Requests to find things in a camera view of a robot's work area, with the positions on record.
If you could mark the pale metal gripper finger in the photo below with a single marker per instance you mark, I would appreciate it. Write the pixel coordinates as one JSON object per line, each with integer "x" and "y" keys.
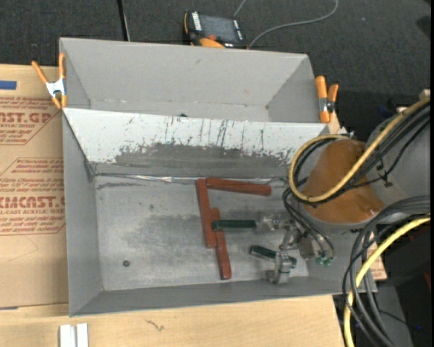
{"x": 283, "y": 267}
{"x": 273, "y": 223}

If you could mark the dark green flat block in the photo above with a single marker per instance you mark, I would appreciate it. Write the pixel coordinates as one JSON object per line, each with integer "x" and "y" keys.
{"x": 261, "y": 251}
{"x": 235, "y": 225}

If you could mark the red-brown flat block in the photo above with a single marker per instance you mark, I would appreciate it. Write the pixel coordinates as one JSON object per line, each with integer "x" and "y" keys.
{"x": 223, "y": 259}
{"x": 238, "y": 186}
{"x": 204, "y": 212}

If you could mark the grey metal bin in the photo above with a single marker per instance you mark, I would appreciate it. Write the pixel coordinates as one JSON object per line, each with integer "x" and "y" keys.
{"x": 148, "y": 230}

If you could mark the brown cardboard board red print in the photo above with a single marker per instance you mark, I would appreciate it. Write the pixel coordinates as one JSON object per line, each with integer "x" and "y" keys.
{"x": 29, "y": 266}

